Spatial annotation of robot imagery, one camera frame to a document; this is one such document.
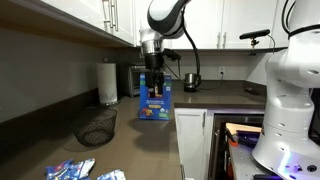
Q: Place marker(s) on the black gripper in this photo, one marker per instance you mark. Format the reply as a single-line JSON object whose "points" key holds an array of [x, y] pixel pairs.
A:
{"points": [[154, 62]]}

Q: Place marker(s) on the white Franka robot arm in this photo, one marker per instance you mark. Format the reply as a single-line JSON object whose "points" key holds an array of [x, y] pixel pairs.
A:
{"points": [[290, 100]]}

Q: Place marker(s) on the blue and white sachet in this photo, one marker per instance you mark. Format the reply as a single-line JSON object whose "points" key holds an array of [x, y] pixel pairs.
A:
{"points": [[87, 166]]}

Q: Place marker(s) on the silver toaster oven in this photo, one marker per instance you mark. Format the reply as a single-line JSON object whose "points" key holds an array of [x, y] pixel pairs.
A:
{"points": [[134, 81]]}

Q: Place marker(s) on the blue snack carton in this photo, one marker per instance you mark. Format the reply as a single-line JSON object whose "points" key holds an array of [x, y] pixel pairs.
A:
{"points": [[155, 106]]}

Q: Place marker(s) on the steel electric kettle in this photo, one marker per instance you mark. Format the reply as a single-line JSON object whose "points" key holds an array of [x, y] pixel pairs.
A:
{"points": [[191, 81]]}

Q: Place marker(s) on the white paper towel roll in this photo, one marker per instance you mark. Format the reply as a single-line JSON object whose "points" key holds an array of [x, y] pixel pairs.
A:
{"points": [[107, 83]]}

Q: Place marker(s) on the white lower cabinet door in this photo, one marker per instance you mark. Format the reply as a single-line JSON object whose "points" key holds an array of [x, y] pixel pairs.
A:
{"points": [[190, 146]]}

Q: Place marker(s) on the white cabinet door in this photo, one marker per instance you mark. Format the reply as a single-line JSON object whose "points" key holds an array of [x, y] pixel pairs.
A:
{"points": [[190, 146], [246, 16], [206, 23]]}

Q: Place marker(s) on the white upper cabinet door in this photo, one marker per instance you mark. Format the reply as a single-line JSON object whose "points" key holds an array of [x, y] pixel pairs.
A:
{"points": [[246, 16], [206, 23]]}

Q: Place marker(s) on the orange clamp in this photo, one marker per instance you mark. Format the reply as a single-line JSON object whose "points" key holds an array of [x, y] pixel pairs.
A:
{"points": [[232, 140]]}

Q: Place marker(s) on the small black object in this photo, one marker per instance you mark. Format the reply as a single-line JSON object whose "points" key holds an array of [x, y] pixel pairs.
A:
{"points": [[252, 91]]}

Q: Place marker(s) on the white upper cabinet row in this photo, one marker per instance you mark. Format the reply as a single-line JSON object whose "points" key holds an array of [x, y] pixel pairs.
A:
{"points": [[83, 13]]}

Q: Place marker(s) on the light wooden board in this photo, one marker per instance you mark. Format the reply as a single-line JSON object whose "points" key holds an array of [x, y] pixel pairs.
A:
{"points": [[243, 127]]}

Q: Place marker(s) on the dark blue object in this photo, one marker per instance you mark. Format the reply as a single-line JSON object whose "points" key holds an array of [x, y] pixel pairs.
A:
{"points": [[248, 137]]}

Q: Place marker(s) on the perforated metal robot table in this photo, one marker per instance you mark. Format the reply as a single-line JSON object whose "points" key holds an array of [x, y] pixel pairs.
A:
{"points": [[241, 163]]}

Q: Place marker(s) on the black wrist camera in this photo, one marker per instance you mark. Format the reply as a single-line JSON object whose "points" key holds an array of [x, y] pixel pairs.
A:
{"points": [[171, 54]]}

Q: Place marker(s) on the white wall outlet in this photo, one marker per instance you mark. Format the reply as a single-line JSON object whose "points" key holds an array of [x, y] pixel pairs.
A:
{"points": [[221, 71]]}

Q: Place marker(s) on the black camera on stand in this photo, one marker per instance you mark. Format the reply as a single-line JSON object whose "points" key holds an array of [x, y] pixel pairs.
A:
{"points": [[255, 33]]}

